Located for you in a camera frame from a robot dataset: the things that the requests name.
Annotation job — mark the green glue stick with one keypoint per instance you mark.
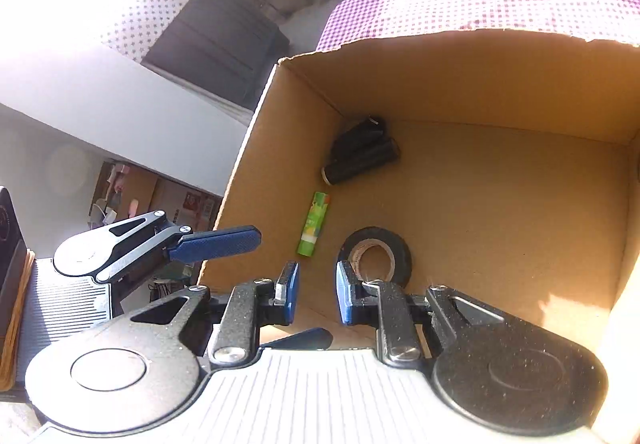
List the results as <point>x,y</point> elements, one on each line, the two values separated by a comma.
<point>312,224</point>

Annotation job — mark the brown cardboard box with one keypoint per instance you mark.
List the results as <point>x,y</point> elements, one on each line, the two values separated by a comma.
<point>500,199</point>

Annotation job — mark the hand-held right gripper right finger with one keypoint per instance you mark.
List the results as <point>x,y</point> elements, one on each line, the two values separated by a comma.
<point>346,294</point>

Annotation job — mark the black tape roll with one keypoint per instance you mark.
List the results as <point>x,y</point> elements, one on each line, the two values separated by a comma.
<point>400,259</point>

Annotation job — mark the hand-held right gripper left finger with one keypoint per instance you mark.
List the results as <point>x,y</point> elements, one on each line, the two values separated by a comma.
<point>290,294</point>

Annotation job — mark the printed cardboard carton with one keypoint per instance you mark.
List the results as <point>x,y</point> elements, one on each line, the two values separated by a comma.
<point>165,196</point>

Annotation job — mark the black cylinder tube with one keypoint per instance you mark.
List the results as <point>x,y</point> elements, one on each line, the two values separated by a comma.
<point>360,163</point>

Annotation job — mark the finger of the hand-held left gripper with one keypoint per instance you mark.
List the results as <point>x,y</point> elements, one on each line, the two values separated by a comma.
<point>305,339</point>
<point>215,244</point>

